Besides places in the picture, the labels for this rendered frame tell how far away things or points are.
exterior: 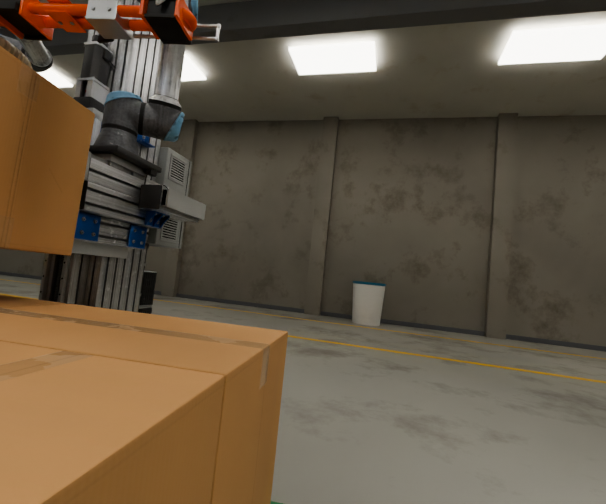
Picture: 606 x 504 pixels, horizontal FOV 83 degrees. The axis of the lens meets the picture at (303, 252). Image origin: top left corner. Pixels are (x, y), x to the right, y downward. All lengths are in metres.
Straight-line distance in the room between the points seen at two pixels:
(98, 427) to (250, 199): 7.25
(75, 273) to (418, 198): 6.11
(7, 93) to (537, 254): 7.00
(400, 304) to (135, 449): 6.49
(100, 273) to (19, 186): 0.68
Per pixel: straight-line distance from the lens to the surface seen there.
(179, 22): 0.90
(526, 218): 7.21
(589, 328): 7.44
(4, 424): 0.35
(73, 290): 1.60
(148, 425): 0.33
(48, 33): 1.12
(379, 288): 6.05
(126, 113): 1.44
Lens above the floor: 0.67
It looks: 4 degrees up
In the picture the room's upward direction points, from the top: 6 degrees clockwise
